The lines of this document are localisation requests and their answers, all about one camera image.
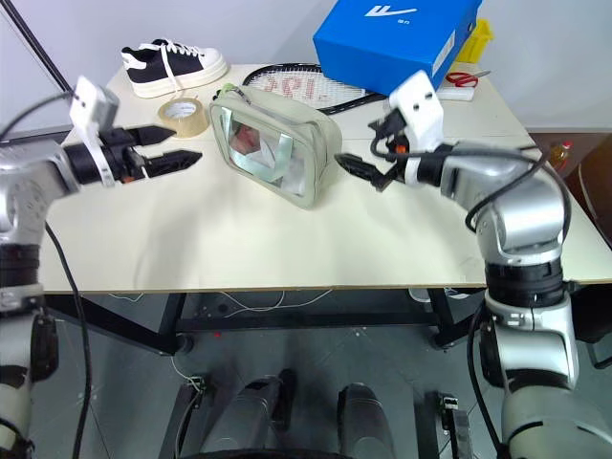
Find clear beige toiletry pouch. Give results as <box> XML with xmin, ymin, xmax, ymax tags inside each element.
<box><xmin>208</xmin><ymin>83</ymin><xmax>343</xmax><ymax>211</ymax></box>

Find brown wooden cabinet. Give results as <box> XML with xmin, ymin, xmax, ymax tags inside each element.
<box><xmin>567</xmin><ymin>133</ymin><xmax>612</xmax><ymax>231</ymax></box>

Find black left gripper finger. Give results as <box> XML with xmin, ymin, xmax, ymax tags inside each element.
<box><xmin>142</xmin><ymin>149</ymin><xmax>204</xmax><ymax>181</ymax></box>
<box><xmin>131</xmin><ymin>124</ymin><xmax>178</xmax><ymax>147</ymax></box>

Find beige packing tape roll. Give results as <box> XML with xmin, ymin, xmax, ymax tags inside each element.
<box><xmin>157</xmin><ymin>97</ymin><xmax>210</xmax><ymax>141</ymax></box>

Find blue shoe box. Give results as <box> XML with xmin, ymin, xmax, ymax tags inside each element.
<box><xmin>312</xmin><ymin>0</ymin><xmax>483</xmax><ymax>98</ymax></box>

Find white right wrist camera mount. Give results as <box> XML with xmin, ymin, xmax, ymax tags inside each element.
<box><xmin>387</xmin><ymin>70</ymin><xmax>446</xmax><ymax>153</ymax></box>

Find black and white sneaker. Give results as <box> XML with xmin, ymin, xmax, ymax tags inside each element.
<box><xmin>120</xmin><ymin>38</ymin><xmax>230</xmax><ymax>99</ymax></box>

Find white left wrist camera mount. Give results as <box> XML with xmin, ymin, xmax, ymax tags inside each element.
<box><xmin>69</xmin><ymin>75</ymin><xmax>120</xmax><ymax>188</ymax></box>

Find flat white box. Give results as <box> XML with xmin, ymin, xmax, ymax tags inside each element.
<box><xmin>433</xmin><ymin>77</ymin><xmax>478</xmax><ymax>102</ymax></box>

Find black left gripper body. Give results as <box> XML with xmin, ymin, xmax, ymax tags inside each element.
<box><xmin>98</xmin><ymin>127</ymin><xmax>148</xmax><ymax>186</ymax></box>

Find thin white string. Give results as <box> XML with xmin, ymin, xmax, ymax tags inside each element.
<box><xmin>107</xmin><ymin>288</ymin><xmax>334</xmax><ymax>317</ymax></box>

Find yellow bottle red cap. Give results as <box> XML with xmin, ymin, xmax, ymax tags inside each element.
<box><xmin>548</xmin><ymin>140</ymin><xmax>576</xmax><ymax>174</ymax></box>

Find black metal table frame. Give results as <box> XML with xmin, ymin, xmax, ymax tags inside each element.
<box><xmin>41</xmin><ymin>285</ymin><xmax>484</xmax><ymax>357</ymax></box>

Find black slanted pole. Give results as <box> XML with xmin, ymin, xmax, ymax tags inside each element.
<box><xmin>9</xmin><ymin>0</ymin><xmax>74</xmax><ymax>95</ymax></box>

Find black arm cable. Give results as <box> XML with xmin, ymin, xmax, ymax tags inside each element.
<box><xmin>369</xmin><ymin>137</ymin><xmax>574</xmax><ymax>236</ymax></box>
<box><xmin>0</xmin><ymin>92</ymin><xmax>93</xmax><ymax>455</ymax></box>

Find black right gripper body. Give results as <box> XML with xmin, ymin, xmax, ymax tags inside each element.
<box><xmin>367</xmin><ymin>109</ymin><xmax>413</xmax><ymax>186</ymax></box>

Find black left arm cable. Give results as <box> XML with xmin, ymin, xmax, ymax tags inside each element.
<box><xmin>0</xmin><ymin>92</ymin><xmax>93</xmax><ymax>455</ymax></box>

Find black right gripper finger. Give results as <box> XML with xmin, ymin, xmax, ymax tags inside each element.
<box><xmin>342</xmin><ymin>165</ymin><xmax>389</xmax><ymax>194</ymax></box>
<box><xmin>334</xmin><ymin>153</ymin><xmax>384</xmax><ymax>179</ymax></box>

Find yellow plastic bin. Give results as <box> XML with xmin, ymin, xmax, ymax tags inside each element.
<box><xmin>457</xmin><ymin>18</ymin><xmax>496</xmax><ymax>64</ymax></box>

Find black tennis racket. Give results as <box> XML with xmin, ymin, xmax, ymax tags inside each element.
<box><xmin>240</xmin><ymin>61</ymin><xmax>389</xmax><ymax>117</ymax></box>

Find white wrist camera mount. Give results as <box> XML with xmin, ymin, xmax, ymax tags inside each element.
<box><xmin>69</xmin><ymin>75</ymin><xmax>120</xmax><ymax>188</ymax></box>
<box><xmin>387</xmin><ymin>70</ymin><xmax>446</xmax><ymax>153</ymax></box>

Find dark rounded robot leg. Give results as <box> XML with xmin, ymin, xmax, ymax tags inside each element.
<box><xmin>199</xmin><ymin>368</ymin><xmax>298</xmax><ymax>459</ymax></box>
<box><xmin>336</xmin><ymin>382</ymin><xmax>399</xmax><ymax>459</ymax></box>

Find red handled scissors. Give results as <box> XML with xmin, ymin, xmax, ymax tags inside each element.
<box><xmin>445</xmin><ymin>69</ymin><xmax>493</xmax><ymax>90</ymax></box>

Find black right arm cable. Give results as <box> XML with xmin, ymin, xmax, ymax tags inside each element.
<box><xmin>369</xmin><ymin>137</ymin><xmax>574</xmax><ymax>236</ymax></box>

